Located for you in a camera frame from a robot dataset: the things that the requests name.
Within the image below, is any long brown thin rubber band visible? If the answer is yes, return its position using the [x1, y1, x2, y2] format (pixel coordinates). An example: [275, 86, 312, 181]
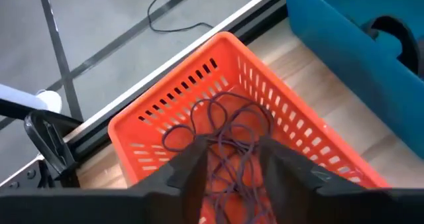
[188, 97, 230, 142]

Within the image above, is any blue plastic basket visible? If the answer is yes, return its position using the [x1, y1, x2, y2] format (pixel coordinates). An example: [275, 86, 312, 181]
[282, 0, 424, 160]

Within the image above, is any black aluminium table frame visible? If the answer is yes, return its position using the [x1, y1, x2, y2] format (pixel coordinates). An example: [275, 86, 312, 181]
[0, 0, 288, 198]

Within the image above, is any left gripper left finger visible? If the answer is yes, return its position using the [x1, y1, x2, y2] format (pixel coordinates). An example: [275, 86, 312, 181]
[131, 135, 210, 224]

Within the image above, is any wide black rubber band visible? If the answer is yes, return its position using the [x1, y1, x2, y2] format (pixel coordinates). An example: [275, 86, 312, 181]
[362, 15, 424, 80]

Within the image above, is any black power cable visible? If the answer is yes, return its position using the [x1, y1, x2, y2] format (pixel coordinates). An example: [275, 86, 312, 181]
[146, 0, 215, 33]

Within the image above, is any reddish brown thin rubber band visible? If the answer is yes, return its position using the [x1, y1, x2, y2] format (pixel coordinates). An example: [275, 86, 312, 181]
[161, 123, 197, 153]

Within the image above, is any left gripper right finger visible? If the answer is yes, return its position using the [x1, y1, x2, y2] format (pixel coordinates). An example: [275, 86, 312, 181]
[259, 135, 362, 224]

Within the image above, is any orange plastic basket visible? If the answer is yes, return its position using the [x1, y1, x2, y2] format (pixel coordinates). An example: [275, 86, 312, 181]
[107, 30, 391, 224]

